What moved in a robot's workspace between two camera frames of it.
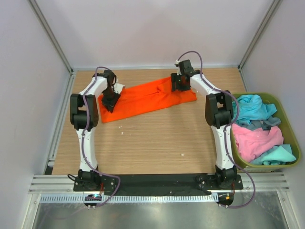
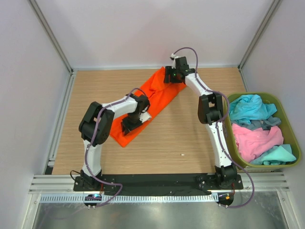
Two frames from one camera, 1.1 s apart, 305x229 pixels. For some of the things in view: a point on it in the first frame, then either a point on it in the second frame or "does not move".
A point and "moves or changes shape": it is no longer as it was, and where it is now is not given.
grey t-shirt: (264, 124) does not move
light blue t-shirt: (251, 108) does not move
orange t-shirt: (143, 97) moves or changes shape
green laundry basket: (261, 134) does not move
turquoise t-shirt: (279, 155) does not move
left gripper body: (110, 98) -> (131, 121)
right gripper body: (177, 78) -> (173, 75)
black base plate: (184, 184) does not move
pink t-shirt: (250, 142) does not move
